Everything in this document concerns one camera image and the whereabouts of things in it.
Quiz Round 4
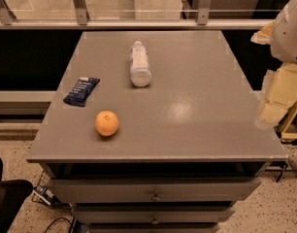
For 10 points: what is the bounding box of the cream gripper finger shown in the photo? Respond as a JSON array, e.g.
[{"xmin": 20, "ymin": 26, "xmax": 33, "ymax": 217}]
[
  {"xmin": 254, "ymin": 63, "xmax": 297, "ymax": 129},
  {"xmin": 250, "ymin": 22, "xmax": 274, "ymax": 45}
]

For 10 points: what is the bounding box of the clear plastic water bottle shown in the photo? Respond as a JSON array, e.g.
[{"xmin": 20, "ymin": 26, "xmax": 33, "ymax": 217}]
[{"xmin": 130, "ymin": 41, "xmax": 151, "ymax": 87}]

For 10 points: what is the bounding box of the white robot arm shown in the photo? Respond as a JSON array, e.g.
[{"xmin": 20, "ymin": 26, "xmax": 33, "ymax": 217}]
[{"xmin": 250, "ymin": 0, "xmax": 297, "ymax": 129}]

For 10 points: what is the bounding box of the orange fruit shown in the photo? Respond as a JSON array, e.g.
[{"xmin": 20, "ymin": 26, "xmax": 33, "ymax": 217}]
[{"xmin": 95, "ymin": 111, "xmax": 119, "ymax": 136}]

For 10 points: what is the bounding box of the dark blue snack bar wrapper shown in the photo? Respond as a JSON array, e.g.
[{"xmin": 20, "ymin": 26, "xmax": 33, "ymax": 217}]
[{"xmin": 63, "ymin": 77, "xmax": 100, "ymax": 107}]

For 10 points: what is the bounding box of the metal glass railing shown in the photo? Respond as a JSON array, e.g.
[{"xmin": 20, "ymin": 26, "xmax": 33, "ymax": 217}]
[{"xmin": 0, "ymin": 0, "xmax": 288, "ymax": 30}]

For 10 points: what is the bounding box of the small device on floor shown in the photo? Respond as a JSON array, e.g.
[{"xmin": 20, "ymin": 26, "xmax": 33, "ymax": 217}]
[{"xmin": 33, "ymin": 185, "xmax": 61, "ymax": 208}]

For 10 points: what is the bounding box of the black office chair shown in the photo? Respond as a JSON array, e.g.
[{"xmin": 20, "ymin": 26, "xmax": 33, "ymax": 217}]
[{"xmin": 0, "ymin": 158, "xmax": 33, "ymax": 233}]

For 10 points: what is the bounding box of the yellow metal frame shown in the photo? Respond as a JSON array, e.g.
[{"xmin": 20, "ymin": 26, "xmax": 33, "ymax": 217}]
[{"xmin": 279, "ymin": 101, "xmax": 297, "ymax": 140}]

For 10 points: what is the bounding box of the black floor cable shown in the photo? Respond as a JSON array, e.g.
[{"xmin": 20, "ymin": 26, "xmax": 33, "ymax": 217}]
[{"xmin": 43, "ymin": 216, "xmax": 79, "ymax": 233}]

